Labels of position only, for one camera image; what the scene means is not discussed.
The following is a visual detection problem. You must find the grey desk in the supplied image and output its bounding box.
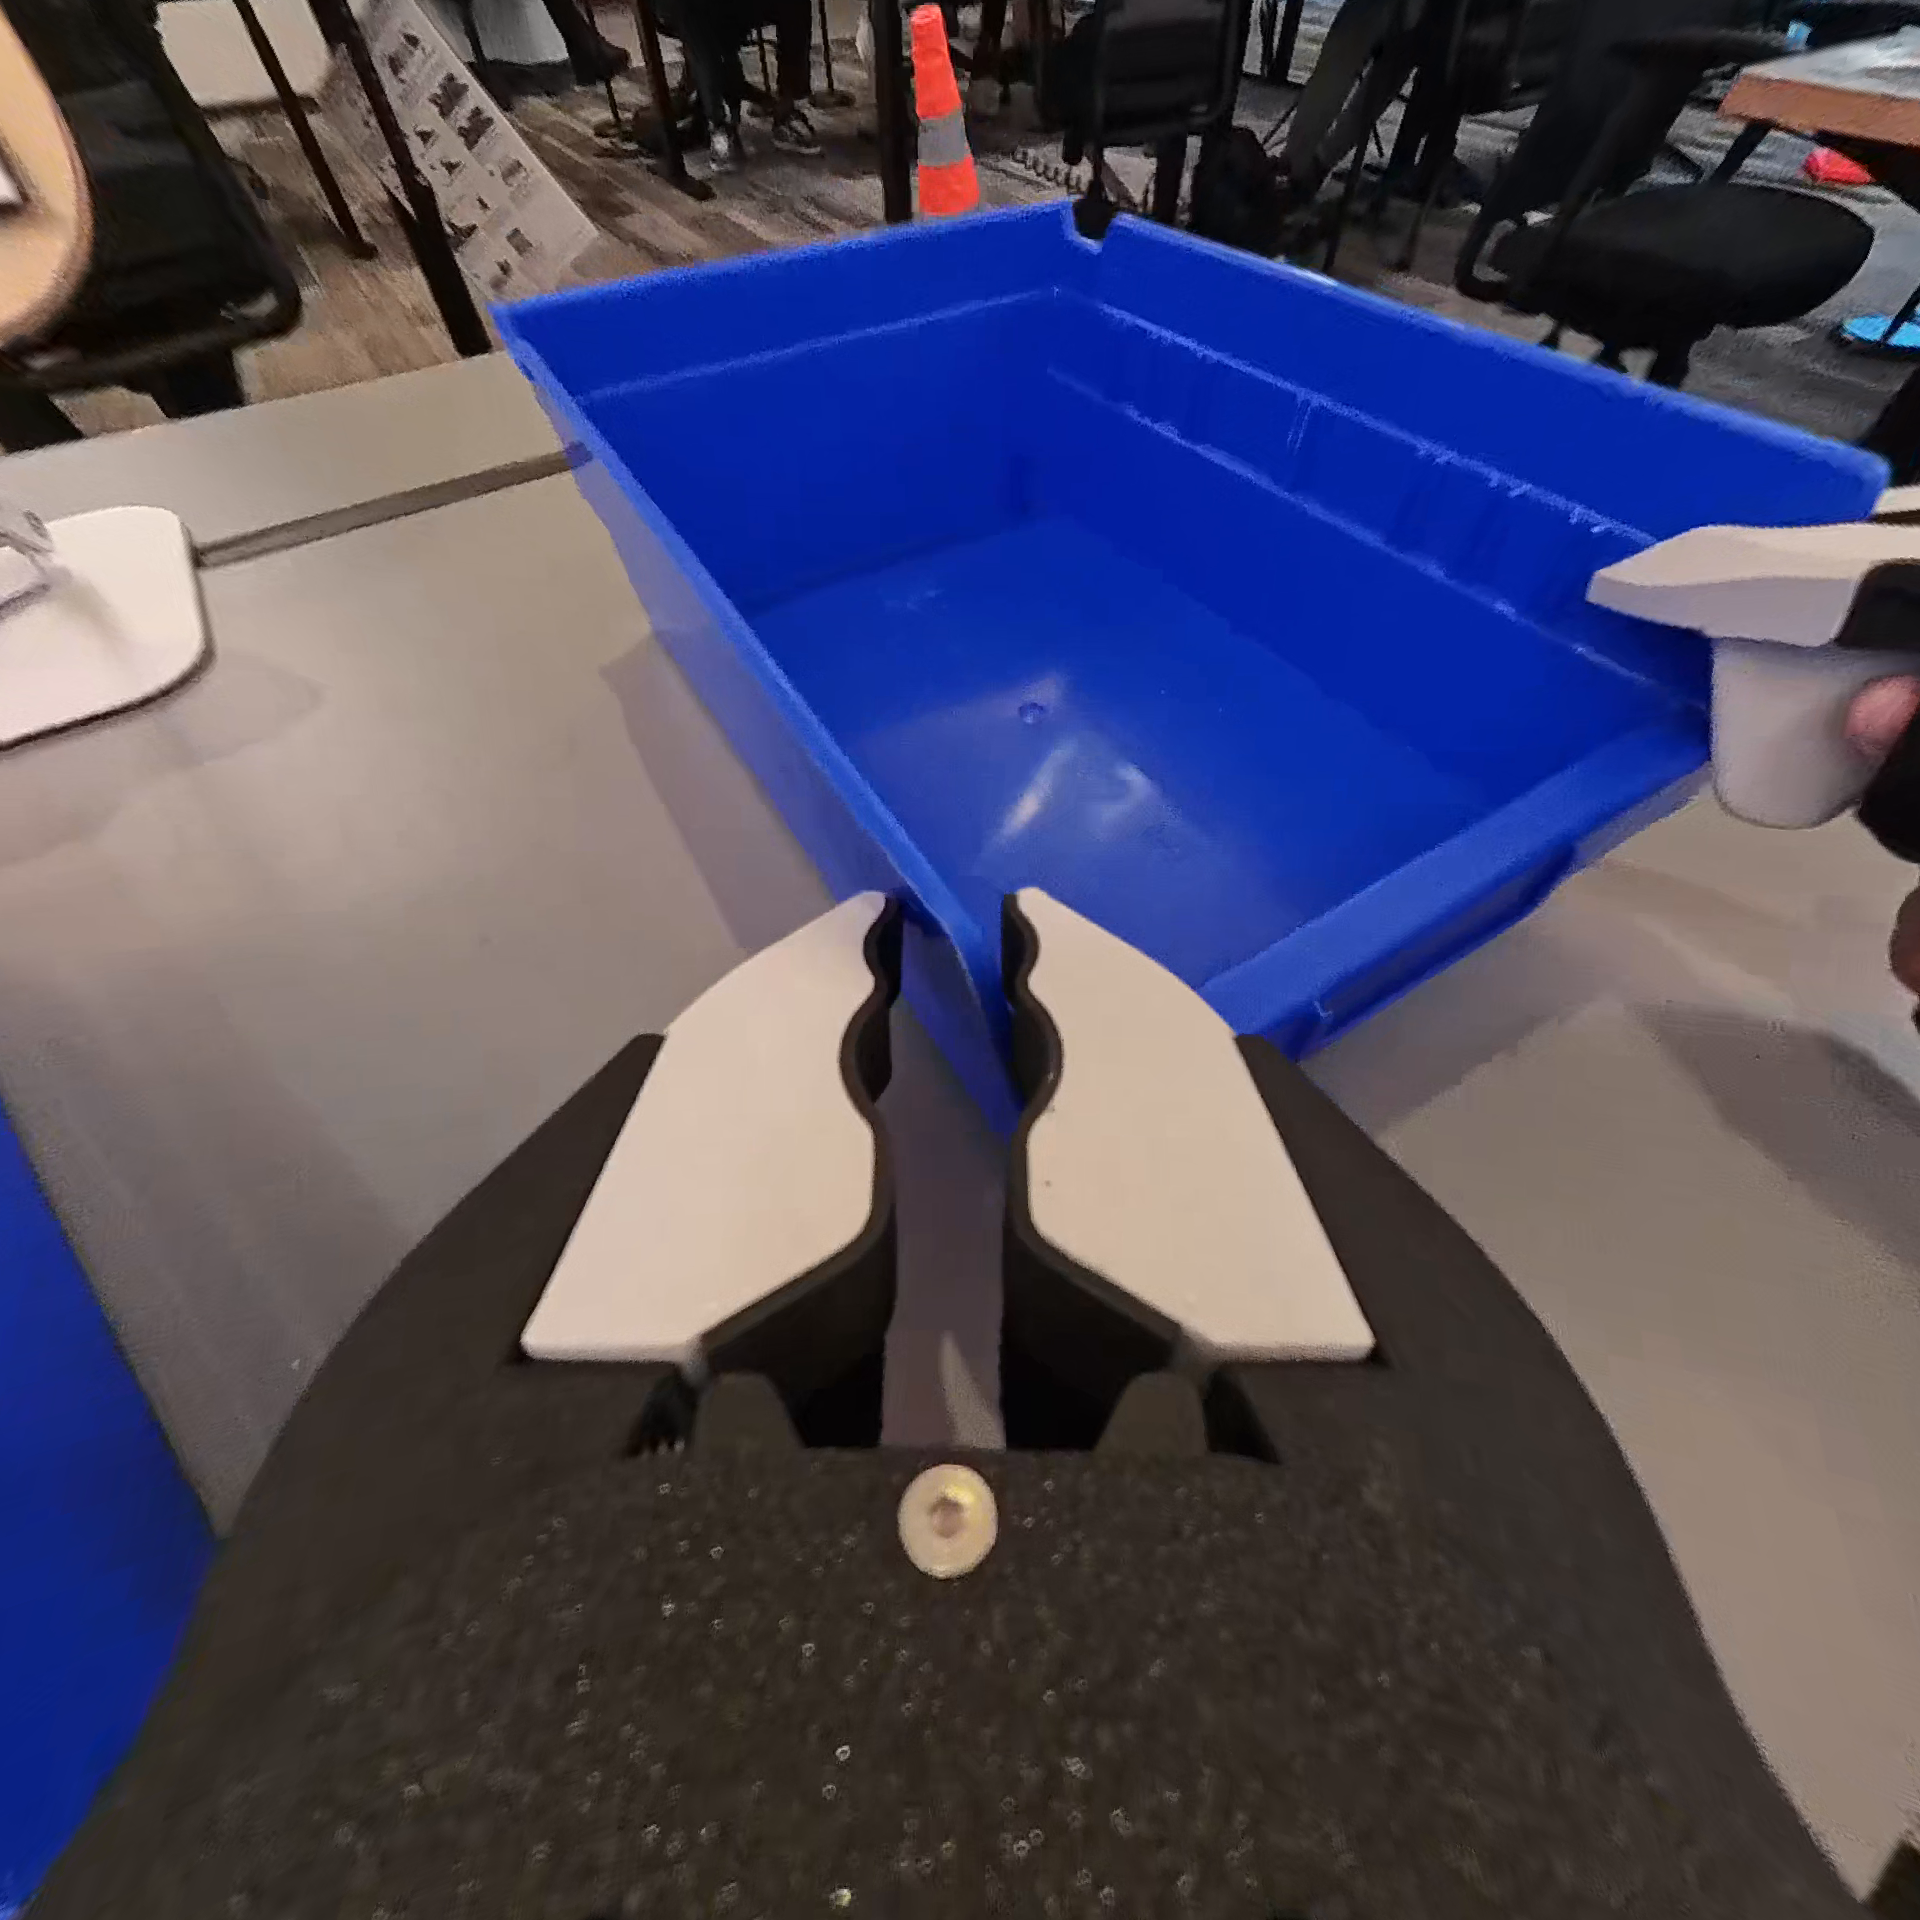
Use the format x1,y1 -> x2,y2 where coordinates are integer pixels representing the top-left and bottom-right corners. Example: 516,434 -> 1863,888
0,352 -> 1920,1920

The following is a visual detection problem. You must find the wooden table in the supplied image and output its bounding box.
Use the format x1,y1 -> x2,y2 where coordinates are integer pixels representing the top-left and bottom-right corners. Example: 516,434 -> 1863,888
1716,26 -> 1920,153

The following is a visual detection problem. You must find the black metal frame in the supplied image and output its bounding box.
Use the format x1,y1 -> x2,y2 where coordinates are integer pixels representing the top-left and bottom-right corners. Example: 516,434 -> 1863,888
224,0 -> 498,360

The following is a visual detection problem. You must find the wooden board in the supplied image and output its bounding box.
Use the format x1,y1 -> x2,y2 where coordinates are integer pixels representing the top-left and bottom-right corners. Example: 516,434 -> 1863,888
0,0 -> 96,350

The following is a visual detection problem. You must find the white picture poster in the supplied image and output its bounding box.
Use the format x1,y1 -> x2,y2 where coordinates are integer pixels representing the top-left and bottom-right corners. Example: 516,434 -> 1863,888
356,0 -> 601,307

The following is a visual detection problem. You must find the black pole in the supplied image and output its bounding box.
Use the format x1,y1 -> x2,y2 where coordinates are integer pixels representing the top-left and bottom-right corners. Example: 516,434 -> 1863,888
869,0 -> 919,228

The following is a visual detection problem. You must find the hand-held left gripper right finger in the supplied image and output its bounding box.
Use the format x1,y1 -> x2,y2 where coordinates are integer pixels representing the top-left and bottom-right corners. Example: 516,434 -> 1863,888
996,884 -> 1380,1405

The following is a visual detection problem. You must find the blue plastic bin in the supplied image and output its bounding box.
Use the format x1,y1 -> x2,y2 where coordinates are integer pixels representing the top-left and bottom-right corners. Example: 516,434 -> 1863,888
0,1102 -> 221,1705
492,199 -> 1891,1146

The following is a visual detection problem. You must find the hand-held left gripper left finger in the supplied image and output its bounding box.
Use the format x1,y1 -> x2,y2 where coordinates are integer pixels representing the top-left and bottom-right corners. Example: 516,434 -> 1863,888
516,888 -> 905,1405

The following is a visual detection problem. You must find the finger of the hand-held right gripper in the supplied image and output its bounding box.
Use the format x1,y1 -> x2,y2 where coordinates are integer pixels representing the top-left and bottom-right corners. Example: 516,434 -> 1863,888
1584,514 -> 1920,652

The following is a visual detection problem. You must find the orange traffic cone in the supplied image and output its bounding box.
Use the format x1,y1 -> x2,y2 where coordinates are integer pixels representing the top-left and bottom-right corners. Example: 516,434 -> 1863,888
903,0 -> 988,222

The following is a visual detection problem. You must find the black office chair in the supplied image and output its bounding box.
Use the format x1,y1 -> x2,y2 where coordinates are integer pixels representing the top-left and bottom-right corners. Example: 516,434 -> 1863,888
0,0 -> 306,453
1451,22 -> 1883,391
1034,0 -> 1253,191

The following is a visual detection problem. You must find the person's right hand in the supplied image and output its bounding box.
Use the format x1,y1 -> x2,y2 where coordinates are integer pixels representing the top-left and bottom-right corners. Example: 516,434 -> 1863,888
1847,673 -> 1920,997

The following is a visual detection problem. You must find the black backpack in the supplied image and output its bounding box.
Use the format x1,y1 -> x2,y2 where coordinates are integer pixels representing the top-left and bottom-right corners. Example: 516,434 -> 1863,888
1187,125 -> 1296,261

